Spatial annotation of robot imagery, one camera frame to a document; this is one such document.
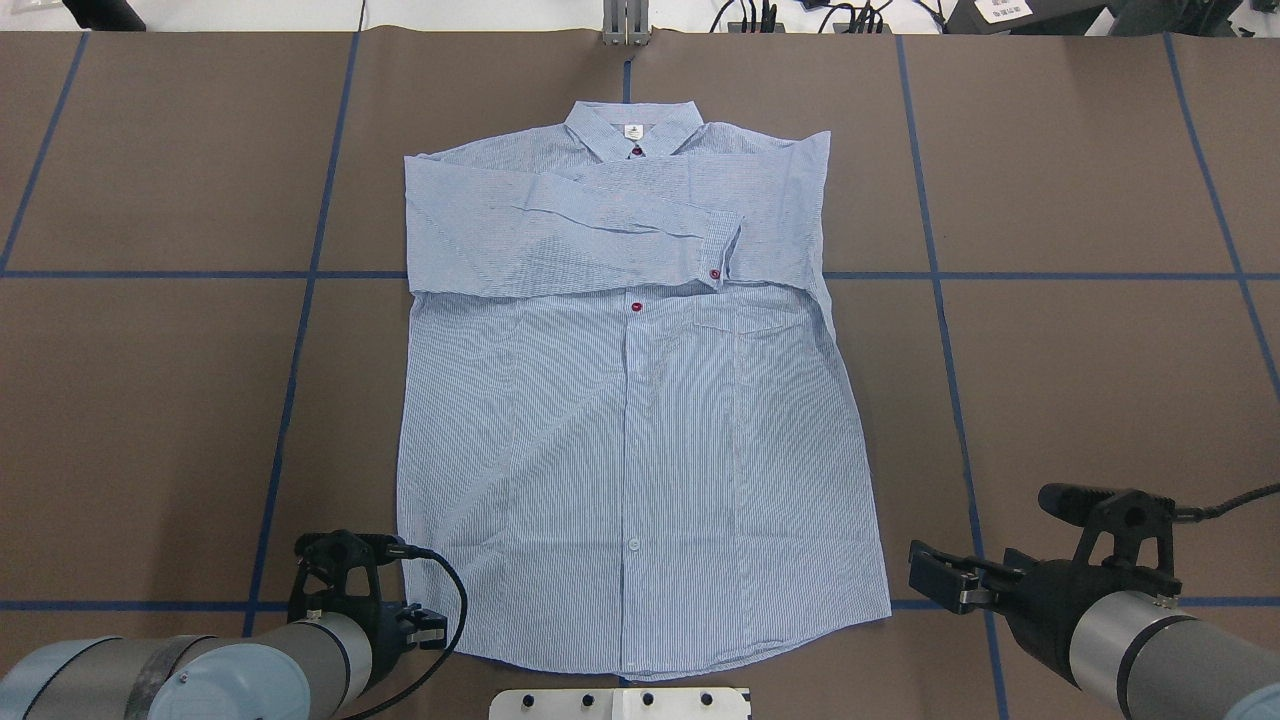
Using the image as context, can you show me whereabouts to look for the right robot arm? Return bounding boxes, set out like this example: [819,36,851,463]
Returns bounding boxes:
[909,539,1279,719]

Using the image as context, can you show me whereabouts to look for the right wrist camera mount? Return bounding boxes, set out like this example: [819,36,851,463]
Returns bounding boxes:
[1037,483,1183,601]

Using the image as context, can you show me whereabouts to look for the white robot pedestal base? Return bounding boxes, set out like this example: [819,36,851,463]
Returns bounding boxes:
[488,687,754,719]

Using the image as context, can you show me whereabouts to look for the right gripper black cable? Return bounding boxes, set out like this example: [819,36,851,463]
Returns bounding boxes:
[1175,484,1280,523]

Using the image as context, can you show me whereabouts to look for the black cables on desk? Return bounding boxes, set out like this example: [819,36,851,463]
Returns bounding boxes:
[710,0,946,35]

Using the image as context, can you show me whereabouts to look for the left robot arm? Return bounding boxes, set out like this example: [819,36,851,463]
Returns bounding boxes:
[1,602,449,719]

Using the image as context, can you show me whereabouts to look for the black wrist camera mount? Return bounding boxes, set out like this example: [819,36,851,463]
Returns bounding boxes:
[287,530,406,625]

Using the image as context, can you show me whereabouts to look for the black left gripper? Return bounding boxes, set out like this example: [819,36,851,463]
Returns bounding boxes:
[365,602,449,682]

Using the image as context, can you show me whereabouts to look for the light blue striped shirt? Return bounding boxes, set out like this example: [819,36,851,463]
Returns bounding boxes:
[396,101,892,682]

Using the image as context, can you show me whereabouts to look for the grey aluminium frame post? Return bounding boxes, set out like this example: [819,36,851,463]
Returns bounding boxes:
[602,0,652,47]

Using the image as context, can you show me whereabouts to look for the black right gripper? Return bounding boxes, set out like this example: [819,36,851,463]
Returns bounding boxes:
[908,539,1111,685]

